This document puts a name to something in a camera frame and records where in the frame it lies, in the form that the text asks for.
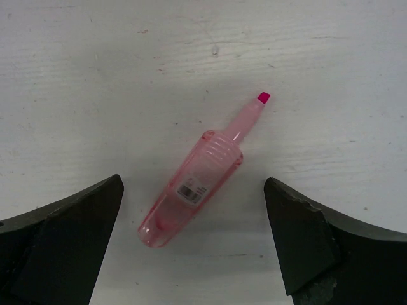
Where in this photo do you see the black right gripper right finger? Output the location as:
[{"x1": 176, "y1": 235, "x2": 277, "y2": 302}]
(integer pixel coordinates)
[{"x1": 264, "y1": 177, "x2": 406, "y2": 304}]

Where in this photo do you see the pink correction tape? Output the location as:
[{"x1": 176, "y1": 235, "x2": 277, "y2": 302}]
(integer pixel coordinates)
[{"x1": 137, "y1": 92, "x2": 270, "y2": 248}]

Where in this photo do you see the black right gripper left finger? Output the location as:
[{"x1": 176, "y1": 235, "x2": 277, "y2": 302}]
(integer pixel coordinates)
[{"x1": 1, "y1": 175, "x2": 124, "y2": 304}]

